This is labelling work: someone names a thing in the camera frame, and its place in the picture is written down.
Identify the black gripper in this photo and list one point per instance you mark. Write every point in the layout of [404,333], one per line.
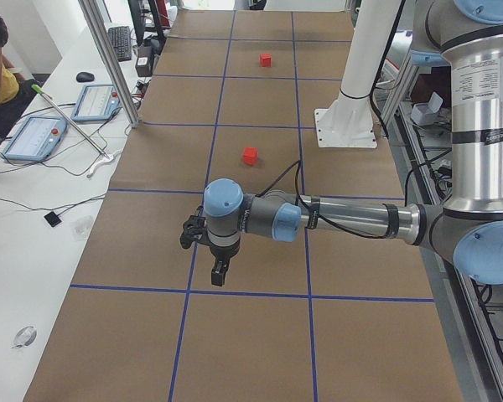
[223,250]

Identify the red cube block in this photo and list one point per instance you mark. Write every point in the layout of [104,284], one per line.
[265,60]
[250,156]

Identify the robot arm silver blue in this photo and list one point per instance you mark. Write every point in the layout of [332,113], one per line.
[467,228]

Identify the small black square pad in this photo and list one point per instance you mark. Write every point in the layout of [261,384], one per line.
[52,218]

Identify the clear tape roll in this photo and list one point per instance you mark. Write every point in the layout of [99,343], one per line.
[24,337]

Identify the far blue teach pendant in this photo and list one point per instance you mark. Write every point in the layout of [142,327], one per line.
[96,103]

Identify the blue teach pendant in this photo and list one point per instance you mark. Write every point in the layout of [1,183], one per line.
[35,139]
[96,103]

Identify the near blue teach pendant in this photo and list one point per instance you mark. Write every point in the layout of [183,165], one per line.
[35,139]

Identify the black box with label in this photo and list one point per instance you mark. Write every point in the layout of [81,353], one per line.
[144,61]

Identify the black computer mouse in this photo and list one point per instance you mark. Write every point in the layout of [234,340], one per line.
[83,77]

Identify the black keyboard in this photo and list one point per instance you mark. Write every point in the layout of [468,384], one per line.
[120,41]

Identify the small white open box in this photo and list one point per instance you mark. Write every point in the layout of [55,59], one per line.
[426,113]

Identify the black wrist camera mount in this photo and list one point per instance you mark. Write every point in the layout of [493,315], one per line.
[193,229]

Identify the white pedestal column base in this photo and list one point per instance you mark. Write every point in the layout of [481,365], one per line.
[348,122]

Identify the metal rod green handle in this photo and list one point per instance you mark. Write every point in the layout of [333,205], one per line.
[104,157]

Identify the aluminium frame post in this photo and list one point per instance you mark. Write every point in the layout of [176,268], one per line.
[98,31]

